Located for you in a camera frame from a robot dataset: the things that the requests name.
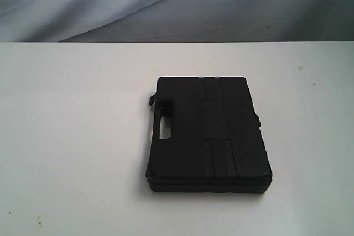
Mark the grey backdrop cloth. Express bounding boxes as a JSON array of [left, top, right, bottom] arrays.
[[1, 0, 353, 42]]

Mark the black plastic carrying case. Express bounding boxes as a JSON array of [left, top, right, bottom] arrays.
[[145, 77, 272, 194]]

